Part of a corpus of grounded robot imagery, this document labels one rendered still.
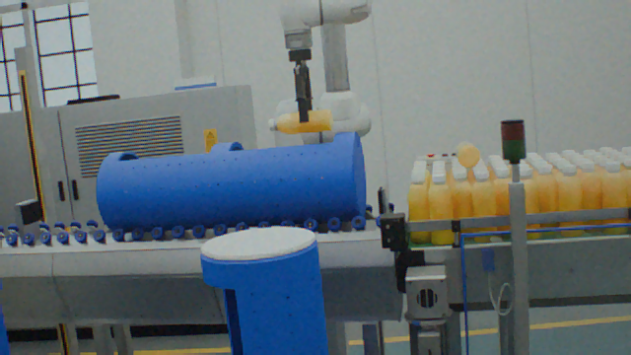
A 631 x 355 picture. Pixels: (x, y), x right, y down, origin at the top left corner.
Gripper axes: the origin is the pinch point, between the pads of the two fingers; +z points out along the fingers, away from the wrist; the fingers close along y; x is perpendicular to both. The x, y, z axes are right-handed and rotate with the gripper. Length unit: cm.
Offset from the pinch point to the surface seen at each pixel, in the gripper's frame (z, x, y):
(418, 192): 25.5, 34.2, 15.1
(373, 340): 74, 16, 9
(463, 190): 26, 47, 15
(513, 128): 7, 60, 38
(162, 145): 16, -113, -131
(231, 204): 25.8, -24.0, 13.1
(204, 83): -16, -91, -152
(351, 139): 9.2, 14.7, 6.2
